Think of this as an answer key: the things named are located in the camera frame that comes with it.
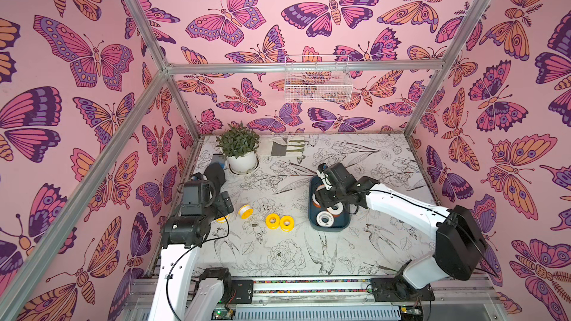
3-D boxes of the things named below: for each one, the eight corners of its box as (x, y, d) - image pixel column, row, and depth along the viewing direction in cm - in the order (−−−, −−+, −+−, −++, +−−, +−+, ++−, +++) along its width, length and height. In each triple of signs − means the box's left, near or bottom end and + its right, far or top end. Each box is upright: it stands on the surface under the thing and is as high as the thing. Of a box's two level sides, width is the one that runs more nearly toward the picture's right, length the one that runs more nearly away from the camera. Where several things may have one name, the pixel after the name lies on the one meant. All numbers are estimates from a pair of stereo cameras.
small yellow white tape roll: (239, 216, 93) (237, 210, 89) (248, 208, 96) (245, 202, 92) (245, 221, 92) (242, 216, 88) (253, 213, 94) (251, 207, 90)
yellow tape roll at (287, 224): (280, 232, 89) (279, 229, 87) (280, 218, 93) (280, 215, 91) (294, 232, 89) (294, 229, 87) (294, 218, 93) (294, 215, 91)
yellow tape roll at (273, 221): (265, 229, 90) (265, 227, 88) (266, 215, 94) (266, 212, 92) (279, 229, 90) (279, 227, 88) (280, 215, 94) (279, 212, 92)
